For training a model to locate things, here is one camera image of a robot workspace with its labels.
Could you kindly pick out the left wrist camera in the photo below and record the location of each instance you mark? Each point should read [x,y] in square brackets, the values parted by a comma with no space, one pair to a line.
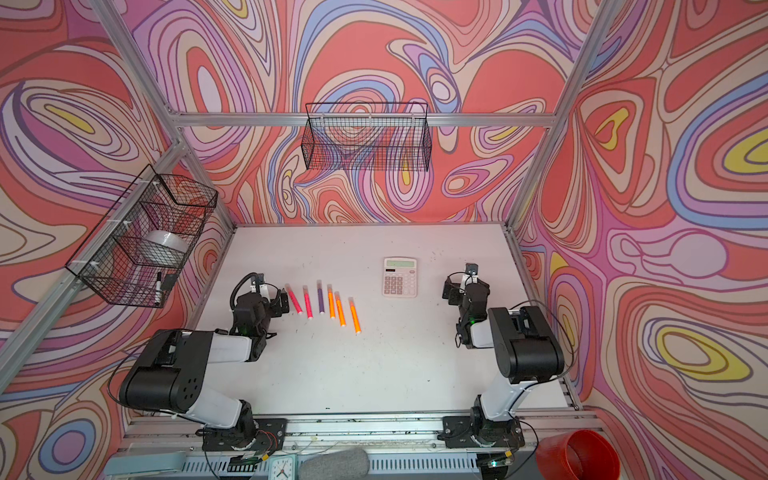
[257,284]

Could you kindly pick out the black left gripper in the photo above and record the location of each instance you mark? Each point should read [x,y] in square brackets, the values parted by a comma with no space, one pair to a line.
[275,308]

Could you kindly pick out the silver tape roll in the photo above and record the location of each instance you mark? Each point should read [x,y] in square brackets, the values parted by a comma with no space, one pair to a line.
[167,240]

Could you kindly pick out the black wire basket wall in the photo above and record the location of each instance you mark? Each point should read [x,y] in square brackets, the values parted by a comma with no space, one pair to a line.
[121,268]
[367,136]

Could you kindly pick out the pink desk calculator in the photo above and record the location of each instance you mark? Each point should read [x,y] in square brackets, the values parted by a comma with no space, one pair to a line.
[400,277]

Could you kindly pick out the black wire basket left wall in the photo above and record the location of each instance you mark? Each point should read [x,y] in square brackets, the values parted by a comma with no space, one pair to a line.
[121,268]

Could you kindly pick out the small white clock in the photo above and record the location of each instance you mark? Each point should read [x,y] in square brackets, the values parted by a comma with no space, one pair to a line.
[282,467]

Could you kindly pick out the grey foam microphone cover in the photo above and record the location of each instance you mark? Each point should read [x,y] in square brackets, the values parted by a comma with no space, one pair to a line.
[350,464]

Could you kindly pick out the orange pen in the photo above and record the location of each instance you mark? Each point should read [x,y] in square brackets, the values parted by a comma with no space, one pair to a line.
[331,301]
[356,321]
[339,309]

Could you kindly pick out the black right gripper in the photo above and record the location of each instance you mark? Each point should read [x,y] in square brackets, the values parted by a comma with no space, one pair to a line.
[454,289]

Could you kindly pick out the purple pen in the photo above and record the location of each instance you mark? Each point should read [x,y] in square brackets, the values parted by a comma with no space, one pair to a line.
[320,297]

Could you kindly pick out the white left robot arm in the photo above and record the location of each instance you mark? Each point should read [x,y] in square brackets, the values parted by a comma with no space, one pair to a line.
[169,375]

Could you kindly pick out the red bucket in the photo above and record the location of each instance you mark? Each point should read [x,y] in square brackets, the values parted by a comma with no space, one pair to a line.
[579,455]

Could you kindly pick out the black wire basket back wall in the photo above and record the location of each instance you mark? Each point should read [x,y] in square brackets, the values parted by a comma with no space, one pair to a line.
[367,136]

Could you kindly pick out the pink pen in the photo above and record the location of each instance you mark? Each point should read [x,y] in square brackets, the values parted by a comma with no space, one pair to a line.
[308,302]
[293,299]

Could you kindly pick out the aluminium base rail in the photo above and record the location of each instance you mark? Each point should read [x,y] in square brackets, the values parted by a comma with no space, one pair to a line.
[399,445]

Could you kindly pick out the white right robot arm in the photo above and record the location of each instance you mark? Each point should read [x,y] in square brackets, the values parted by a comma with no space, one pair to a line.
[526,352]

